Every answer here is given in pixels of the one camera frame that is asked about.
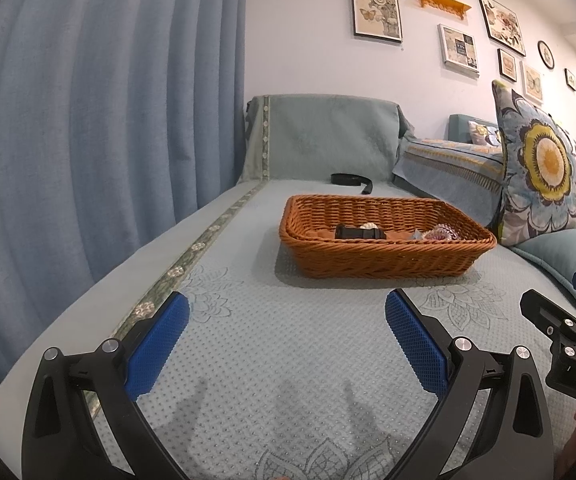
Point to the folded grey-blue blanket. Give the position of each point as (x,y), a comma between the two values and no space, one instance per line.
(448,170)

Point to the round framed picture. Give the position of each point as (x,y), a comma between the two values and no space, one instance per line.
(545,54)

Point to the blue curtain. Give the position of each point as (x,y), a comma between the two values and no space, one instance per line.
(93,135)

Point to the large floral cushion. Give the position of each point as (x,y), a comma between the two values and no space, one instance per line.
(543,170)

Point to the brown wicker basket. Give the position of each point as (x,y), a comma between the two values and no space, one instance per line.
(383,257)

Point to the small framed picture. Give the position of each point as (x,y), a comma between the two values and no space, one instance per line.
(508,65)
(570,80)

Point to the light butterfly framed picture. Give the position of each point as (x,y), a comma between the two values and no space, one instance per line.
(532,82)

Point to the embossed teal sofa cover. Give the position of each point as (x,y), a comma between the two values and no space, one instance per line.
(278,340)

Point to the white framed picture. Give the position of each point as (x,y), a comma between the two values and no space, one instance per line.
(459,50)

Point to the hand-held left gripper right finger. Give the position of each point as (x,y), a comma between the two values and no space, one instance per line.
(418,345)

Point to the teal sofa backrest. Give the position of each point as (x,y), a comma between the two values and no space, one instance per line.
(460,127)

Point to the yellow wall shelf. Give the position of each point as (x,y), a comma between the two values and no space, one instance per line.
(440,2)

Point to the small floral cushion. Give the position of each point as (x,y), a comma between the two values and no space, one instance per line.
(485,134)

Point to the plain teal cushion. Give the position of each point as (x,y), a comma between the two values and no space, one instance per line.
(548,255)

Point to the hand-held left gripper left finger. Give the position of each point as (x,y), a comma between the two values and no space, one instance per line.
(158,345)

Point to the floral black framed picture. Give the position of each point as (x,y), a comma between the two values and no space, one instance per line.
(502,24)

